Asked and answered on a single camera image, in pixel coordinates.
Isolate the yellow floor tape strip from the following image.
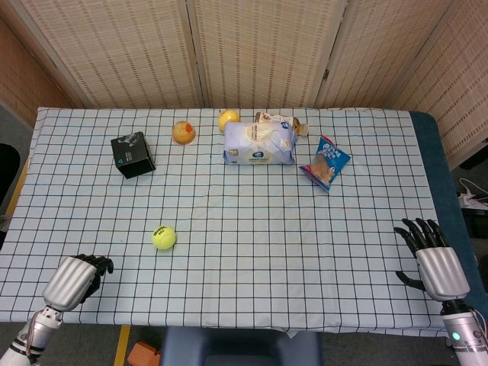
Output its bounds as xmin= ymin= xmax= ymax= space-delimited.
xmin=113 ymin=324 xmax=132 ymax=366

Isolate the beige woven folding screen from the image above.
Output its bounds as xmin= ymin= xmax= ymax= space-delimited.
xmin=0 ymin=0 xmax=488 ymax=169

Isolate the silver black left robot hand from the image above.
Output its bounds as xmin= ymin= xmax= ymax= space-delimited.
xmin=41 ymin=254 xmax=114 ymax=310

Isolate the orange block on floor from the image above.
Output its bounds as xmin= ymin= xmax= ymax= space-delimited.
xmin=127 ymin=342 xmax=162 ymax=366

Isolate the black cardboard box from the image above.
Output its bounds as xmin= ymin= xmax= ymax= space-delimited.
xmin=110 ymin=131 xmax=157 ymax=179

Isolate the blue white bread bag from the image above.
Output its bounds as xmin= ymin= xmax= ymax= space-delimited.
xmin=223 ymin=120 xmax=297 ymax=167

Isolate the blue checked tablecloth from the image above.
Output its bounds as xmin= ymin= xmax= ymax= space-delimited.
xmin=0 ymin=106 xmax=451 ymax=339

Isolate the brown white snack packet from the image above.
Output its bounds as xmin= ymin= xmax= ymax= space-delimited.
xmin=254 ymin=111 xmax=308 ymax=136

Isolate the yellow tennis ball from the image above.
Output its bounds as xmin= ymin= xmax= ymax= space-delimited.
xmin=152 ymin=224 xmax=177 ymax=251

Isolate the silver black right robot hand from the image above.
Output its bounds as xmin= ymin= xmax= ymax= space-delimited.
xmin=393 ymin=217 xmax=470 ymax=302

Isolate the yellow round fruit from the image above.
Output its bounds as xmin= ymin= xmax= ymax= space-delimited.
xmin=218 ymin=109 xmax=241 ymax=133

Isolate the blue snack packet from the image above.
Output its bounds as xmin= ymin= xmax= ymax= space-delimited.
xmin=299 ymin=135 xmax=352 ymax=193

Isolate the blue padded chair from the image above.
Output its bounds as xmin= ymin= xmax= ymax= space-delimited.
xmin=159 ymin=326 xmax=323 ymax=366

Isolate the dark blue padded table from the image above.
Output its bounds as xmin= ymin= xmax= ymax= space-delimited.
xmin=409 ymin=110 xmax=482 ymax=306

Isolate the black rounded chair back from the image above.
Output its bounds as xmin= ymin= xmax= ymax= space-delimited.
xmin=0 ymin=143 xmax=21 ymax=207

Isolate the white cables and plug strip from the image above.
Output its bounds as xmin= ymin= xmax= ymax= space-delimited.
xmin=457 ymin=177 xmax=488 ymax=210

